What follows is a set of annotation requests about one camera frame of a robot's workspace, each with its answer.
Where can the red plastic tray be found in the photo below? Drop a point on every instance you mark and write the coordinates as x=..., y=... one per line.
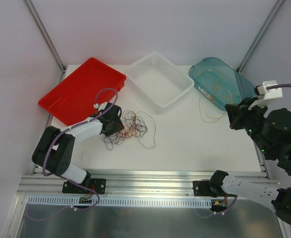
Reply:
x=72, y=100

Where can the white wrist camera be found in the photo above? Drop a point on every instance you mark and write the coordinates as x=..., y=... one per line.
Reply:
x=100, y=107
x=266, y=95

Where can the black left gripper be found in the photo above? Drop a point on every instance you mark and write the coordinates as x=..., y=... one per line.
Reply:
x=116, y=121

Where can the white slotted cable duct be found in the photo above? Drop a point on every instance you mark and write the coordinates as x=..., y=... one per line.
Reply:
x=120, y=201

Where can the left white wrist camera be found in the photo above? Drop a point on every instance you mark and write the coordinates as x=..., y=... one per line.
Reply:
x=100, y=107

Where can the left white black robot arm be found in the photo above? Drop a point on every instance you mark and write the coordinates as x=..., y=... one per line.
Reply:
x=54, y=150

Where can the left aluminium frame post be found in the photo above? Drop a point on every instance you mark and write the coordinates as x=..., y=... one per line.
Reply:
x=44, y=33

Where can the aluminium frame post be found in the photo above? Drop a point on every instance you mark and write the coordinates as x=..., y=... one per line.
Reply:
x=44, y=33
x=261, y=33

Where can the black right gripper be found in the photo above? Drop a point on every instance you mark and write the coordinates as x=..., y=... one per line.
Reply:
x=234, y=116

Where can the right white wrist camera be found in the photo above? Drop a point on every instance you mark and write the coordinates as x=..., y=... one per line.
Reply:
x=266, y=95

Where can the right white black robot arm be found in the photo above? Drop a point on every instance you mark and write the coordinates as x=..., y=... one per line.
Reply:
x=272, y=136

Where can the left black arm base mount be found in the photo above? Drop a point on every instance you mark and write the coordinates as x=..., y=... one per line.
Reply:
x=96, y=184

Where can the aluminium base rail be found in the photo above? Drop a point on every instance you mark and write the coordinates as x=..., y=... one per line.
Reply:
x=122, y=183

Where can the teal translucent plastic bin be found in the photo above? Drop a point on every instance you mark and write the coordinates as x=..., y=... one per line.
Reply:
x=220, y=83

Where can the white perforated plastic basket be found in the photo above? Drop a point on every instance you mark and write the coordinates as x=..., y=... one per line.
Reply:
x=159, y=80

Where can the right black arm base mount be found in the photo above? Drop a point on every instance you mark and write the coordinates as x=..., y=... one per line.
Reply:
x=202, y=188

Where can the right aluminium frame post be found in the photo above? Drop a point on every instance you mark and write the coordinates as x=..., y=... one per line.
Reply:
x=261, y=33

